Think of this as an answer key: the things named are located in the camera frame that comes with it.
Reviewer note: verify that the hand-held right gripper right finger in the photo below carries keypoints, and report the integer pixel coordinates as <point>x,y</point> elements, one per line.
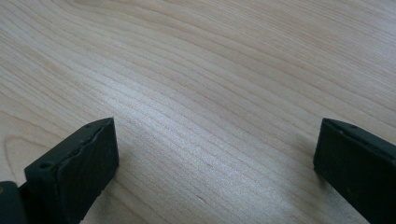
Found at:
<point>358,161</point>

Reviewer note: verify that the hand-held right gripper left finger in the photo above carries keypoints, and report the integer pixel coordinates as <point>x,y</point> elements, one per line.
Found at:
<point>77,174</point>

